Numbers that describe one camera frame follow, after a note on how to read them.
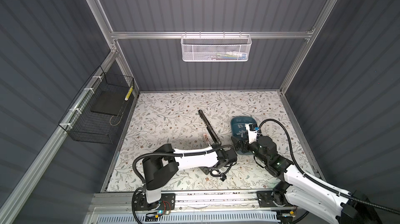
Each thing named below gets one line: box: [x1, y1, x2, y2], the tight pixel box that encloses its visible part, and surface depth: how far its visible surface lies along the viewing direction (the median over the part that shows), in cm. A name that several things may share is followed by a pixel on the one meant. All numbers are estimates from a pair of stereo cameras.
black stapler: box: [197, 109, 222, 145], surface depth 98 cm
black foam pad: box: [90, 90, 128, 116], surface depth 78 cm
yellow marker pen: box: [123, 85, 134, 102], surface depth 83 cm
